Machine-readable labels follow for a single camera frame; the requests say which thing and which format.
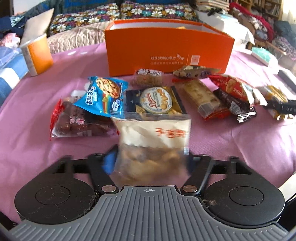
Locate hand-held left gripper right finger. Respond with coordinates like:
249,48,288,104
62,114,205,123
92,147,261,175
181,154,253,195

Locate orange cardboard box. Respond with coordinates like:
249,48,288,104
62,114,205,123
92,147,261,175
104,19,235,77

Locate teal white tissue pack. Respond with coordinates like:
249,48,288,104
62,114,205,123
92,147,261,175
251,46,278,67

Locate floral cushion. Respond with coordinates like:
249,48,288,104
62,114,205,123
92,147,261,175
50,6,121,35
120,1,197,22

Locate orange white paper cup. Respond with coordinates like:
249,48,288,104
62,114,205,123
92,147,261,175
20,34,54,77

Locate pink tablecloth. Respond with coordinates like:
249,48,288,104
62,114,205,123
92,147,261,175
0,42,296,223

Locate pink floral cloth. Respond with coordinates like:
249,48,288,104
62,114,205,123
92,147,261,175
0,32,21,47

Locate red snack packet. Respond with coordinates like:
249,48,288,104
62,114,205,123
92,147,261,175
209,75,267,107

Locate dark grey box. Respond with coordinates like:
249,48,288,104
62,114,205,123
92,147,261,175
277,69,296,87

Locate white box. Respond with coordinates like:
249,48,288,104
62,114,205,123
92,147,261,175
196,10,255,45

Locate wooden bookshelf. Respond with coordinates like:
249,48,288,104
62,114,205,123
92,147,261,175
238,0,284,19

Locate stack of books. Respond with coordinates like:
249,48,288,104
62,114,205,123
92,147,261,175
196,0,229,12

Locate blue striped blanket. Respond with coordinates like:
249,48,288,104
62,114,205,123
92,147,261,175
0,46,29,102

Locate butter cookie packet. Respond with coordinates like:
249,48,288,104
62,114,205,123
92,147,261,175
125,86,187,115

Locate clear biscuit pack red ends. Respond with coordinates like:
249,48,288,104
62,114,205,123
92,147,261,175
173,79,232,121

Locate brown round cake packet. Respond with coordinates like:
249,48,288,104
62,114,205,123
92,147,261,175
134,69,164,88

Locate red cloth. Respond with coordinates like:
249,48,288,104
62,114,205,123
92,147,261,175
229,2,274,40

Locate yellow white snack packet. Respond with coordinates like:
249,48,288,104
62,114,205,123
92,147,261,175
257,85,290,121

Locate olive brown snack packet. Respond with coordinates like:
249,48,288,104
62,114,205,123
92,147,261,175
173,65,222,78

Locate beige pillow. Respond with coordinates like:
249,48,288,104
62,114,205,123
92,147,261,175
20,8,55,47

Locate blue cookie packet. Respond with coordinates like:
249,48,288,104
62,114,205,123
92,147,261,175
74,76,129,117

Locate translucent white snack bag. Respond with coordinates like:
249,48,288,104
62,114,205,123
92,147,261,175
110,111,192,184

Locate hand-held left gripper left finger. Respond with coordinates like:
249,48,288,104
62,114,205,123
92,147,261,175
52,145,120,195

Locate navy cloth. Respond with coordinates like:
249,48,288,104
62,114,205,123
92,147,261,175
0,14,26,35

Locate dark brown snack packet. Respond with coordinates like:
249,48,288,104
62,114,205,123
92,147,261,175
213,89,258,124

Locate red date packet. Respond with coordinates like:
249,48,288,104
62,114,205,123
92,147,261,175
50,93,119,141

